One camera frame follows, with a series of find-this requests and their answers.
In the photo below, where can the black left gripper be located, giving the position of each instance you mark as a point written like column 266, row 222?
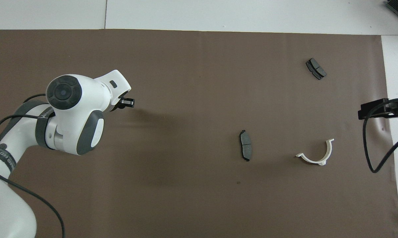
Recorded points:
column 117, row 105

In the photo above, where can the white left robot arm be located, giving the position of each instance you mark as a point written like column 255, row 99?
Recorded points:
column 73, row 99

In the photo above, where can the brown paper table mat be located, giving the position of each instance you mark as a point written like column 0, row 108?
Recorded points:
column 185, row 99

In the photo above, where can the stacked grey brake pads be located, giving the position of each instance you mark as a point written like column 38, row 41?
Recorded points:
column 316, row 68

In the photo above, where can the single grey brake pad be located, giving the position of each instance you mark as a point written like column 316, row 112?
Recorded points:
column 245, row 145

